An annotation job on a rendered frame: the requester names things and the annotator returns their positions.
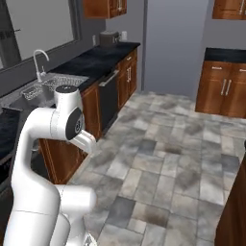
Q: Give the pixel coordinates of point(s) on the grey framed window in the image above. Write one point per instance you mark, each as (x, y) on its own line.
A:
(41, 25)

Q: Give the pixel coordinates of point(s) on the white wall socket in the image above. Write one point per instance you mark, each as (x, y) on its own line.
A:
(94, 40)

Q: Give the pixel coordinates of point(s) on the brown cupboard under sink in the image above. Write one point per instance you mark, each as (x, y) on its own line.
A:
(91, 110)

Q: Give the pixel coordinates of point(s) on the dark brown island cabinet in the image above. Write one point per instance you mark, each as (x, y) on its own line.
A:
(233, 208)

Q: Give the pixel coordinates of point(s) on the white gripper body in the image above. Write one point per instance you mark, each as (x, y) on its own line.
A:
(86, 141)

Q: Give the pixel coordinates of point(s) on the white curved tap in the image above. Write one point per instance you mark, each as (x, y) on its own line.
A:
(40, 75)

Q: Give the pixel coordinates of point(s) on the black dishwasher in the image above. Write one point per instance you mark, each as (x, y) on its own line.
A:
(108, 102)

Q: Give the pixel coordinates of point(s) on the brown base cupboard with drawer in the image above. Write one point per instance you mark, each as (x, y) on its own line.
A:
(127, 80)

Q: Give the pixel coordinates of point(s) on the dark grey toaster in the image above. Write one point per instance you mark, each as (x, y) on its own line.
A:
(109, 38)

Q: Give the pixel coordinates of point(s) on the steel sink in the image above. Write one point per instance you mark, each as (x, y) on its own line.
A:
(65, 82)

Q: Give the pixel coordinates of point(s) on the brown base cupboard run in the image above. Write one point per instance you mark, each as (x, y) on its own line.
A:
(221, 89)

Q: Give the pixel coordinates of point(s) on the white jar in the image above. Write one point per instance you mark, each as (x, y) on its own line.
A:
(124, 36)

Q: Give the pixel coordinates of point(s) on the brown wall cupboard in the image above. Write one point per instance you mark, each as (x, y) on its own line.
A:
(229, 9)
(102, 8)

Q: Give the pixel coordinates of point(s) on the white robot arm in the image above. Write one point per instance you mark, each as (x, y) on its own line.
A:
(32, 192)

